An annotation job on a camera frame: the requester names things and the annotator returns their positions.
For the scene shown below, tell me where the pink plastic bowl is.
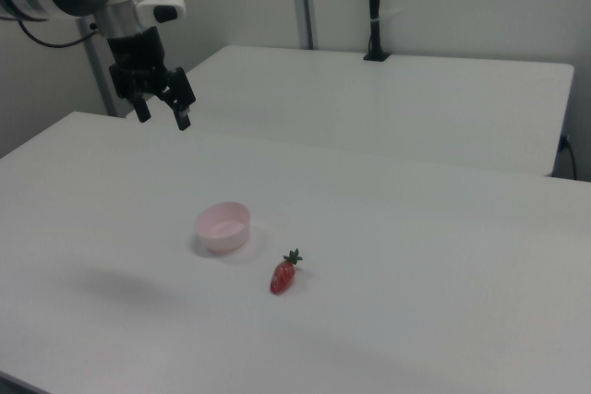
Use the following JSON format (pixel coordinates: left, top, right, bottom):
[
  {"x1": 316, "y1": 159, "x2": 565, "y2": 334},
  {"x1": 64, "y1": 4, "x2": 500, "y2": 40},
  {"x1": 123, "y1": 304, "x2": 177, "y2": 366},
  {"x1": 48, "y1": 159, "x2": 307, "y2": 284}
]
[{"x1": 193, "y1": 200, "x2": 253, "y2": 256}]

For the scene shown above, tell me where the white side table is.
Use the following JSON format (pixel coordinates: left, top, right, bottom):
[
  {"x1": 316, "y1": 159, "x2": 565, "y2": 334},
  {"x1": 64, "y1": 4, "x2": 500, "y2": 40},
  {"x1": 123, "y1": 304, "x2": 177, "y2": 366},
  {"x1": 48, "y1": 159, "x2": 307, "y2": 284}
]
[{"x1": 123, "y1": 45, "x2": 575, "y2": 178}]

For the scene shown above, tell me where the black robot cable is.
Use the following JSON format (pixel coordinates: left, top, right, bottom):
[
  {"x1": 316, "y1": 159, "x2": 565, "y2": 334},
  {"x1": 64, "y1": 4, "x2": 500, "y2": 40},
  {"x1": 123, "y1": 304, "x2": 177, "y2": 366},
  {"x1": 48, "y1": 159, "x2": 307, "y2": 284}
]
[{"x1": 0, "y1": 15, "x2": 101, "y2": 50}]

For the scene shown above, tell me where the black power cable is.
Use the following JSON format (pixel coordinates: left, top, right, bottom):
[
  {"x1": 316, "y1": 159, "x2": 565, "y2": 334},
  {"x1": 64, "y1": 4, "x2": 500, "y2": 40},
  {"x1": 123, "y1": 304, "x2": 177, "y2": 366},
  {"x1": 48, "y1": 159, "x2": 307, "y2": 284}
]
[{"x1": 557, "y1": 134, "x2": 579, "y2": 181}]

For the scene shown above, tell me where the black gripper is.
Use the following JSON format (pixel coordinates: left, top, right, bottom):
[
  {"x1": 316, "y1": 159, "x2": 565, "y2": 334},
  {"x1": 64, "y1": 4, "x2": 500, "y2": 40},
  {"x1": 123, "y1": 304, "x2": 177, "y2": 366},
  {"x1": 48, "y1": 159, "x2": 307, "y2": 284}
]
[{"x1": 106, "y1": 27, "x2": 198, "y2": 133}]

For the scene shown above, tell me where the red toy strawberry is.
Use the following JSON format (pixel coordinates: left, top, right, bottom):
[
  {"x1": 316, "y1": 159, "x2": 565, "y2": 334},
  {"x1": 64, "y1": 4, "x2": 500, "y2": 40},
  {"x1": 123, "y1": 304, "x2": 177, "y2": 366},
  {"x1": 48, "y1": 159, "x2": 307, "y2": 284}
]
[{"x1": 269, "y1": 248, "x2": 305, "y2": 296}]

